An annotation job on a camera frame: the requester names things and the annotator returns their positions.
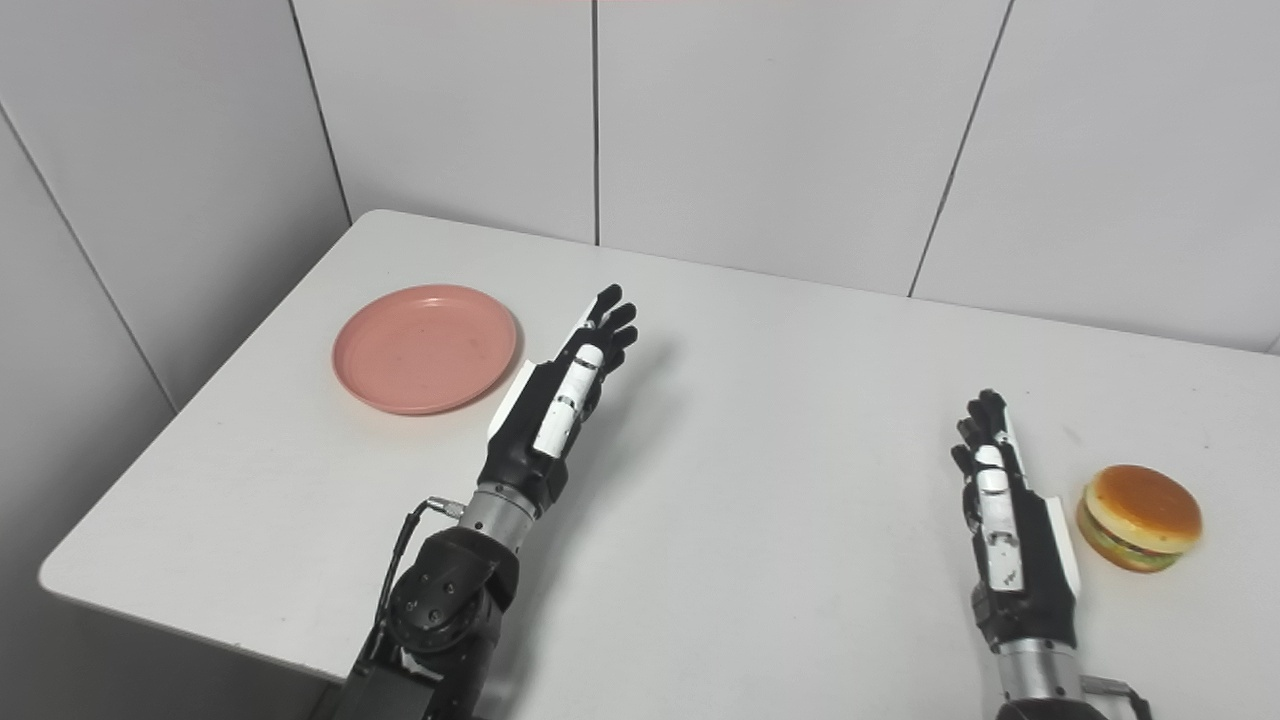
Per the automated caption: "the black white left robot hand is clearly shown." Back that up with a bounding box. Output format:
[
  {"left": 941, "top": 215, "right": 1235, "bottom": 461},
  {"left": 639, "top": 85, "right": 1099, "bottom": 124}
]
[{"left": 478, "top": 285, "right": 639, "bottom": 517}]

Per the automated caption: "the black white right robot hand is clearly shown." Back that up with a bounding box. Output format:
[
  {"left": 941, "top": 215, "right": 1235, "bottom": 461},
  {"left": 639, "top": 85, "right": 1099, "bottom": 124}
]
[{"left": 951, "top": 389, "right": 1083, "bottom": 653}]

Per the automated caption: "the toy hamburger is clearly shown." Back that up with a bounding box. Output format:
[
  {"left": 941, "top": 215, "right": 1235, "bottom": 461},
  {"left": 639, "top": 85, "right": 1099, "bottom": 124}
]
[{"left": 1076, "top": 464, "right": 1203, "bottom": 574}]

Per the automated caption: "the pink round plate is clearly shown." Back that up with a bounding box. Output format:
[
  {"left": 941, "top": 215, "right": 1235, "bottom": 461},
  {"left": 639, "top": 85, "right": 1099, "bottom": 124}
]
[{"left": 332, "top": 284, "right": 520, "bottom": 416}]

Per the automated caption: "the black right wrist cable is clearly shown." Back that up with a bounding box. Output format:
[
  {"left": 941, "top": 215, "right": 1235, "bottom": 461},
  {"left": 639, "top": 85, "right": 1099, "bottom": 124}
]
[{"left": 1078, "top": 675, "right": 1154, "bottom": 720}]

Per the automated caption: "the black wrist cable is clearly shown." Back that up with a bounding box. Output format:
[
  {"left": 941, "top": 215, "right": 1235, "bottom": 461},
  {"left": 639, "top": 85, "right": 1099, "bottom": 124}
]
[
  {"left": 373, "top": 496, "right": 467, "bottom": 643},
  {"left": 1078, "top": 675, "right": 1154, "bottom": 720}
]

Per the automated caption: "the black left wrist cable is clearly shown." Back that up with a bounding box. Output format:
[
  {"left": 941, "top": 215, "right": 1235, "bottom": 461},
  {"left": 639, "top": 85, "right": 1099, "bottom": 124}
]
[{"left": 373, "top": 496, "right": 467, "bottom": 643}]

